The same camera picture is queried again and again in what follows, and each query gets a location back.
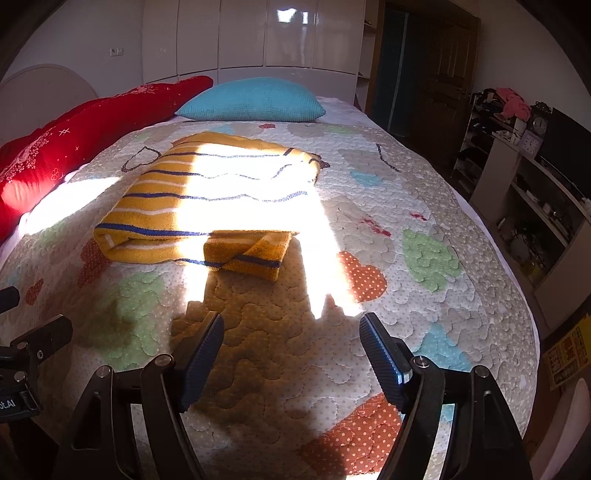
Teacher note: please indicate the brown wooden door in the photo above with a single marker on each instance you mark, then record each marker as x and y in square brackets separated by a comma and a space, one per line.
[450, 83]

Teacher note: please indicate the black television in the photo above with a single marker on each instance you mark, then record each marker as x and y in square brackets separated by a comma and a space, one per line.
[565, 147]

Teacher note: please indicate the white bed sheet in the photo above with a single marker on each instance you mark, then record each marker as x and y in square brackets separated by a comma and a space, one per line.
[344, 110]

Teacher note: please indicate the black ornate clock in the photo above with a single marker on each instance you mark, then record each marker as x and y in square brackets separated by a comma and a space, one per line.
[539, 123]

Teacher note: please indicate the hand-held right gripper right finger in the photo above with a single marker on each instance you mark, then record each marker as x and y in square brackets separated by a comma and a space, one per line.
[381, 355]

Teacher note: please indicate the teal pillow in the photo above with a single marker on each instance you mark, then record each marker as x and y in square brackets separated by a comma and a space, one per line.
[254, 99]

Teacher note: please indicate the yellow cardboard box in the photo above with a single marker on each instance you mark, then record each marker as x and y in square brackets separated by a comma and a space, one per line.
[568, 355]

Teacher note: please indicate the white alarm clock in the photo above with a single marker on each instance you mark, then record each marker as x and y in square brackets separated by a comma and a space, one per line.
[531, 144]

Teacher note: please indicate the white glossy wardrobe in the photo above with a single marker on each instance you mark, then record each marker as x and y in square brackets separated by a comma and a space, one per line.
[240, 37]

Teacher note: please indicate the white shelf unit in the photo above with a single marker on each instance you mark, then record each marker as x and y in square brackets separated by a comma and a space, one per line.
[521, 194]

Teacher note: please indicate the white round headboard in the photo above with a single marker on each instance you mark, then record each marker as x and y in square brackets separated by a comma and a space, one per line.
[41, 87]

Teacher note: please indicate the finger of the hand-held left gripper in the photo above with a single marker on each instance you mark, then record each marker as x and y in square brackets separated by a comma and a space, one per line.
[44, 339]
[8, 297]

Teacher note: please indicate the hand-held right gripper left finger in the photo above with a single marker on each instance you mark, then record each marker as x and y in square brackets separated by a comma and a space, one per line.
[203, 355]

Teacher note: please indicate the heart patterned quilt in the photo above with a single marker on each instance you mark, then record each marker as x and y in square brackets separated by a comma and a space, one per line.
[286, 332]

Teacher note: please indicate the white chair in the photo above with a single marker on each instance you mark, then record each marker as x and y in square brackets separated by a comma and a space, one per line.
[570, 434]

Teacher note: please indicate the red floral pillow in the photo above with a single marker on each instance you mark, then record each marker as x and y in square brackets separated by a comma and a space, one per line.
[69, 138]

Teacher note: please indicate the white wall socket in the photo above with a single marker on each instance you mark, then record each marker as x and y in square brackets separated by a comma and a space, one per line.
[117, 51]

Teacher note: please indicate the yellow striped sweater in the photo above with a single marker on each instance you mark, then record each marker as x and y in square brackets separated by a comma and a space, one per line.
[207, 194]

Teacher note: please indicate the pink cloth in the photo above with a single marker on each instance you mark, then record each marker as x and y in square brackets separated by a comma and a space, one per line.
[515, 106]

